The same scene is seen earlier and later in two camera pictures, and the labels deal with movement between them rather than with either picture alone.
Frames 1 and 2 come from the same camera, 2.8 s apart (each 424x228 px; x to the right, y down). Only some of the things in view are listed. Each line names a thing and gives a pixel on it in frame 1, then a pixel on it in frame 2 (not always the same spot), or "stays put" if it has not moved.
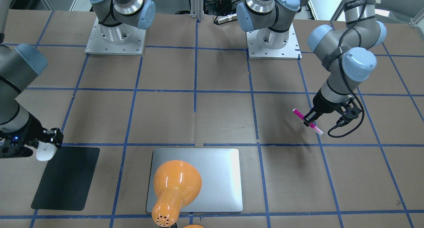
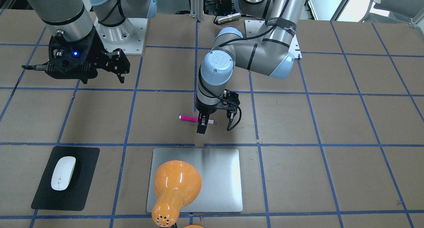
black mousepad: (66, 182) stays put
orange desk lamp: (176, 184) stays put
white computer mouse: (45, 151) -> (62, 173)
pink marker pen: (311, 125) -> (193, 119)
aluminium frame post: (196, 4) stays put
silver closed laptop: (220, 170) stays put
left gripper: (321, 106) -> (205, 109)
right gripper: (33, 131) -> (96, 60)
